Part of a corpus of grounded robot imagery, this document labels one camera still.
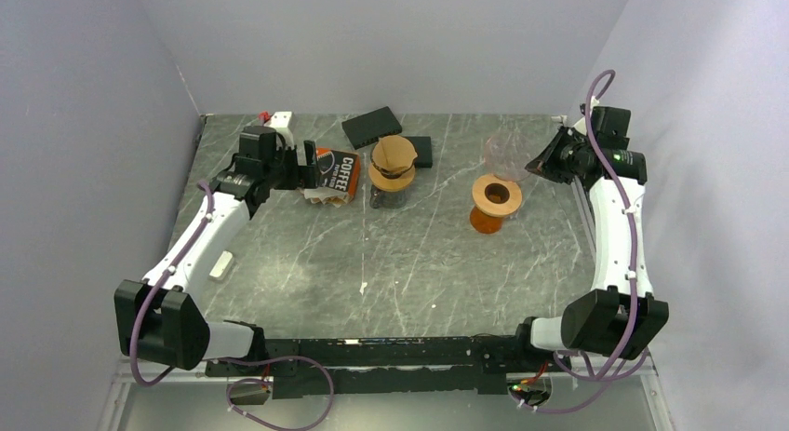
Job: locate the orange coffee filter box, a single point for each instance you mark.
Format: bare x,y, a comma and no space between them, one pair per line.
338,177

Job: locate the white small block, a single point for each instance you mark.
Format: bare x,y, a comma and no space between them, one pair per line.
222,266

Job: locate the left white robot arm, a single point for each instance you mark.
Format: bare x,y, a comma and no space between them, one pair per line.
157,317

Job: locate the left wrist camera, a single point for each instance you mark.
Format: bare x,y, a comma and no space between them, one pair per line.
281,122

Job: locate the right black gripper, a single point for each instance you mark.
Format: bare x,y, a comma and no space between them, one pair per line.
538,165

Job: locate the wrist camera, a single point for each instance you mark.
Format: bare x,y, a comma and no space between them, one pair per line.
281,122
580,125

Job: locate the black box front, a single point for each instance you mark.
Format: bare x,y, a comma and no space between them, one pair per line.
424,150

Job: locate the black box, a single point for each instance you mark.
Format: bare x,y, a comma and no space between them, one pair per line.
424,150
366,129

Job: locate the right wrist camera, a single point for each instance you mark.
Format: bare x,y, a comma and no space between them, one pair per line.
580,125

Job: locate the orange glass cup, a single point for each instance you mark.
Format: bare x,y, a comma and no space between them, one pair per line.
483,223

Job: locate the pink dripper with wooden ring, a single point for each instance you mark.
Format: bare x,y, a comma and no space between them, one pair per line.
506,154

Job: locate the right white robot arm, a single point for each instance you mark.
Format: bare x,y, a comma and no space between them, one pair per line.
619,316

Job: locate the clear glass ribbed dripper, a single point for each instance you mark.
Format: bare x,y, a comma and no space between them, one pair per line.
389,174

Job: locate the brown paper coffee filter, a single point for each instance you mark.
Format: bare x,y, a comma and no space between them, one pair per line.
394,152

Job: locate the black box rear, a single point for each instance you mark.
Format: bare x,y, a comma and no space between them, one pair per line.
366,129

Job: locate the grey glass carafe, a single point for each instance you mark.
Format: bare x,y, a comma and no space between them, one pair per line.
380,199

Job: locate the black base frame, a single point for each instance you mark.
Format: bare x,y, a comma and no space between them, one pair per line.
484,363

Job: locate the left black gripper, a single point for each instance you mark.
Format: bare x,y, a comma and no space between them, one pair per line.
303,176

